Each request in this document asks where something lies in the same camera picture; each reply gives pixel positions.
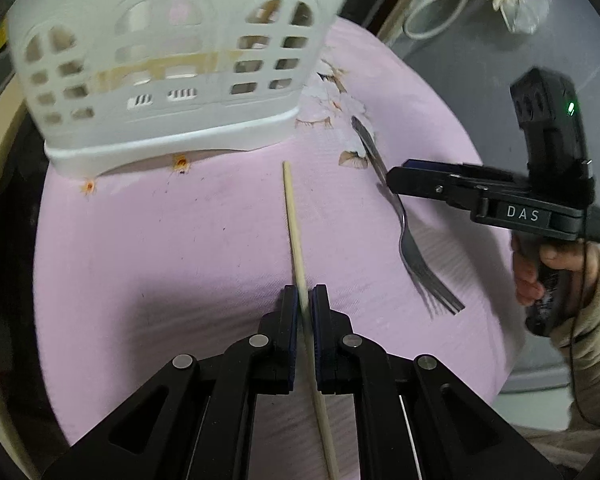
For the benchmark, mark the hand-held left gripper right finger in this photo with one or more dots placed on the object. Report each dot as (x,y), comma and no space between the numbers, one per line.
(319,330)

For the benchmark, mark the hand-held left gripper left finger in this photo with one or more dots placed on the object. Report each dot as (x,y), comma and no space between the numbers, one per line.
(290,330)

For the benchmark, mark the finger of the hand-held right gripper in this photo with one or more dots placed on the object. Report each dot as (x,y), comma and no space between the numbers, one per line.
(430,185)
(480,172)

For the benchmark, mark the metal fork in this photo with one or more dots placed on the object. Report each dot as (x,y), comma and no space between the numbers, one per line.
(410,255)

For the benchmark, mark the pale wooden chopstick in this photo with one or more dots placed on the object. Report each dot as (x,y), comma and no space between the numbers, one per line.
(294,230)

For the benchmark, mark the white plastic utensil holder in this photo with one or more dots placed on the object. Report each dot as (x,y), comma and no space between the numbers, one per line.
(180,125)

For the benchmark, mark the person's right hand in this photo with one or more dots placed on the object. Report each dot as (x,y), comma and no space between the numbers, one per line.
(527,280)

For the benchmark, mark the pink floral tablecloth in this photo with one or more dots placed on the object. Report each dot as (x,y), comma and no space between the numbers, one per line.
(180,260)

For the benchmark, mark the clear plastic bag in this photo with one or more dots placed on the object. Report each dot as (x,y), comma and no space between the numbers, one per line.
(525,12)

